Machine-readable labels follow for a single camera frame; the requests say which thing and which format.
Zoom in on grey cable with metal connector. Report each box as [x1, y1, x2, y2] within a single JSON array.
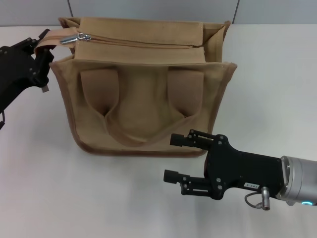
[[244, 187, 273, 211]]

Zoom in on khaki canvas food bag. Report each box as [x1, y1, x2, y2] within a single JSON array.
[[33, 16, 238, 157]]

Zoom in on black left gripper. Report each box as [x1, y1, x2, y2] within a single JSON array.
[[0, 28, 55, 113]]

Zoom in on silver metal zipper pull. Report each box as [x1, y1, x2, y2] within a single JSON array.
[[60, 33, 92, 46]]

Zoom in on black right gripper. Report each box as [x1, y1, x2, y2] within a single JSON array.
[[163, 128, 285, 200]]

